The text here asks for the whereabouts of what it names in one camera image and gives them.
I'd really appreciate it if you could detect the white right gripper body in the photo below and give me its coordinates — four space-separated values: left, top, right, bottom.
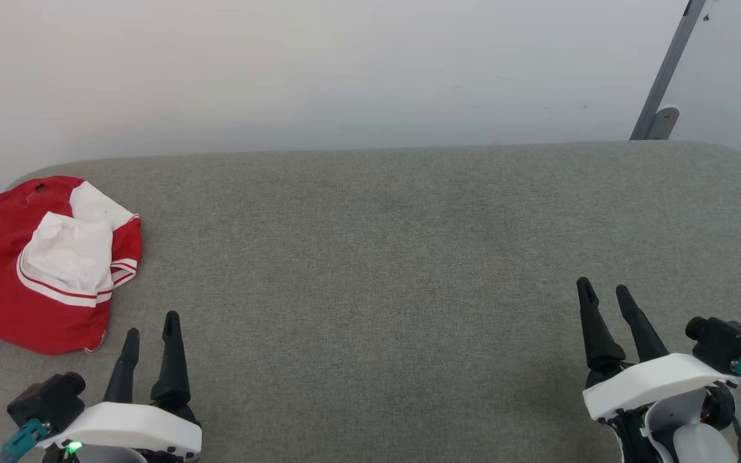
581 352 740 463

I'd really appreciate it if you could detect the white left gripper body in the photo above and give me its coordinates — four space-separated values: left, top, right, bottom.
41 402 203 463

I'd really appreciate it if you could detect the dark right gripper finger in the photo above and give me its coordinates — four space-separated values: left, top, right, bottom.
576 277 627 373
615 285 670 363

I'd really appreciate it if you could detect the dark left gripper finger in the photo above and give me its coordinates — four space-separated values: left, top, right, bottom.
104 328 141 404
151 311 192 406

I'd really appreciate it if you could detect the red white basketball jersey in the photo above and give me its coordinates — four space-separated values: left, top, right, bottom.
0 176 143 356

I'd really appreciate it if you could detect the grey fabric sofa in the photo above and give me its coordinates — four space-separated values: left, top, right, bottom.
0 141 741 463

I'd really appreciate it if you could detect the left teal plug black cable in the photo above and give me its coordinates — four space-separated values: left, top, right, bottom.
0 418 53 463

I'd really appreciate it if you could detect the round grey metal bracket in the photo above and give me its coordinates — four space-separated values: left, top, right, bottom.
650 106 681 141

